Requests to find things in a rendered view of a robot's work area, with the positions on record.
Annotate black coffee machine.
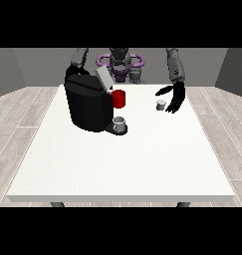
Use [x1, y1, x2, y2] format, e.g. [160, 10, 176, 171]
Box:
[64, 73, 128, 136]

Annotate small grey cup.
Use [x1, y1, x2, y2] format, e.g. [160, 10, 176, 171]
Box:
[113, 116, 127, 133]

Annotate pale grey machine lid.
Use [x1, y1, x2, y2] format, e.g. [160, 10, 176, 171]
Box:
[95, 65, 115, 91]

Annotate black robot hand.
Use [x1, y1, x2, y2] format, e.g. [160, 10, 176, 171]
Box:
[65, 64, 91, 80]
[154, 81, 187, 115]

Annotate grey robot trunk purple rings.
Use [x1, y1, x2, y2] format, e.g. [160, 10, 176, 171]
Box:
[96, 48, 146, 86]

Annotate small grey coffee pod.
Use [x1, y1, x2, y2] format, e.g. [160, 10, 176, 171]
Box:
[156, 99, 167, 112]

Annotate red pod holder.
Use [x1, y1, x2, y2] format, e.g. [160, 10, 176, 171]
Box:
[112, 89, 126, 110]

